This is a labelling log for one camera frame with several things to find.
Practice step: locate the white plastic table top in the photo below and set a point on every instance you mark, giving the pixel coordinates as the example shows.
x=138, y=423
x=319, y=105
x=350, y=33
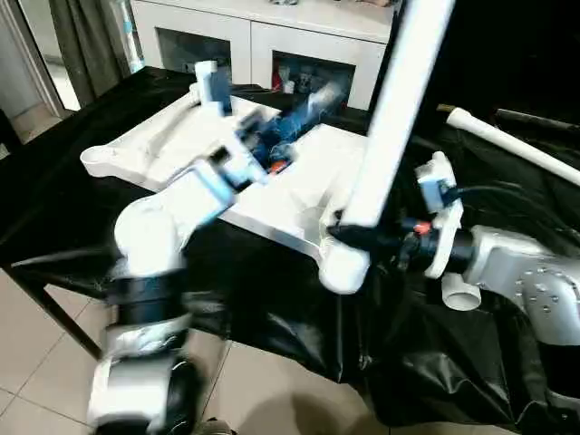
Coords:
x=308, y=172

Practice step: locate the white plastic table leg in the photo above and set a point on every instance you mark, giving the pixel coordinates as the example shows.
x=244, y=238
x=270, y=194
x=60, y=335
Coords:
x=460, y=292
x=399, y=109
x=507, y=140

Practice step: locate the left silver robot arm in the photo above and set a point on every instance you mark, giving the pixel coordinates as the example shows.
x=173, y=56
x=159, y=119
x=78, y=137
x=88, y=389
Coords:
x=154, y=236

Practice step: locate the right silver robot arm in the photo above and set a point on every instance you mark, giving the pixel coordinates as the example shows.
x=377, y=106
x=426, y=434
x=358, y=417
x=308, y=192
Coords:
x=526, y=272

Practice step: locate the white glass-door cabinet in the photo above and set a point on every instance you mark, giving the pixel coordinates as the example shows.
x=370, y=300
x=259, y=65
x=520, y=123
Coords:
x=254, y=27

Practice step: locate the light blue plastic item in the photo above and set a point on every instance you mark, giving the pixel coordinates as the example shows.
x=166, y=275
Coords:
x=129, y=32

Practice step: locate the grey curtain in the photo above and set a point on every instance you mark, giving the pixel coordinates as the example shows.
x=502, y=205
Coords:
x=86, y=41

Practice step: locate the black plastic mat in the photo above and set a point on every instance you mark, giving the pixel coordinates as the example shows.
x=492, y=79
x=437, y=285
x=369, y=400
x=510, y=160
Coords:
x=54, y=181

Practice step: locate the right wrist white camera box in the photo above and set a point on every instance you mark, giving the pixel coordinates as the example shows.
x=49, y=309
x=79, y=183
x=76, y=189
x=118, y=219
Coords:
x=439, y=195

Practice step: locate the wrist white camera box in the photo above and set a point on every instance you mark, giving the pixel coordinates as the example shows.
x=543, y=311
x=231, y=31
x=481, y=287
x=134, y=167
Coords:
x=210, y=86
x=439, y=195

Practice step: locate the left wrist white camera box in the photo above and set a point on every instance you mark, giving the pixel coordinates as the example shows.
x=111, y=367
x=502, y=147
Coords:
x=210, y=86

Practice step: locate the black metal table frame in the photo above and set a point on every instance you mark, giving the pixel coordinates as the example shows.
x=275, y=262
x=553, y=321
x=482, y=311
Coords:
x=50, y=308

